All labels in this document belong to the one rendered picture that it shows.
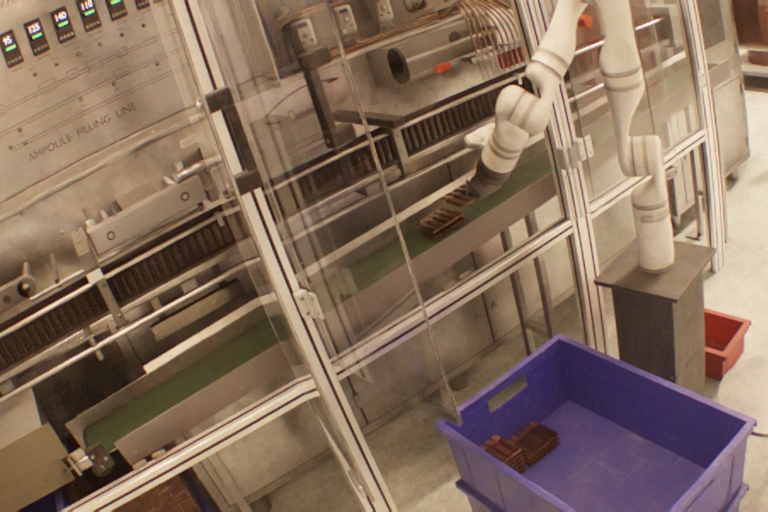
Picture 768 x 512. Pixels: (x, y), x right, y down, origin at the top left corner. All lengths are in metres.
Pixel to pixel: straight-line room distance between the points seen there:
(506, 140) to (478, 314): 0.93
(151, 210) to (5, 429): 0.63
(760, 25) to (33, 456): 3.23
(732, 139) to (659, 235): 1.68
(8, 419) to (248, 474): 0.75
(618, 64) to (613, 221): 1.23
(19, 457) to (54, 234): 0.59
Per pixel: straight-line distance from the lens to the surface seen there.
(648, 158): 1.47
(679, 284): 1.56
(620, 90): 1.39
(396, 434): 2.18
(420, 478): 2.00
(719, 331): 2.22
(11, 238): 1.75
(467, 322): 2.11
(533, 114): 1.23
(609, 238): 2.51
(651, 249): 1.57
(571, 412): 1.74
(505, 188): 1.84
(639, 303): 1.62
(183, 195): 1.45
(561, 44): 1.27
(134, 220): 1.44
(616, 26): 1.33
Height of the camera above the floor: 1.40
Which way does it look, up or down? 25 degrees down
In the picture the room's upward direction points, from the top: 18 degrees counter-clockwise
